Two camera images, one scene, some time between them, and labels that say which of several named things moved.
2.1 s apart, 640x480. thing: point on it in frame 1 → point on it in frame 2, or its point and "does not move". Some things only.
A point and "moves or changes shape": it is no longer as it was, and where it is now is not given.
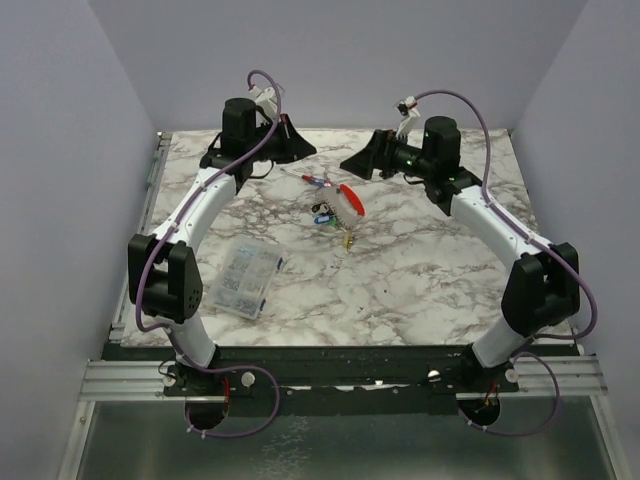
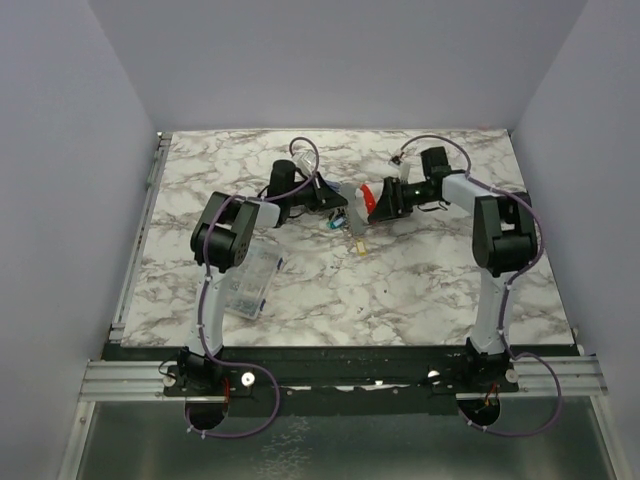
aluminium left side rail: x=144 y=224 does not move
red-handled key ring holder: x=266 y=99 → x=305 y=161
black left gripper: x=293 y=146 → x=323 y=196
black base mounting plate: x=329 y=379 does not move
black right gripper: x=377 y=153 → x=391 y=198
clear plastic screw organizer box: x=244 y=277 does not move
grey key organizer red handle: x=344 y=204 moves or changes shape
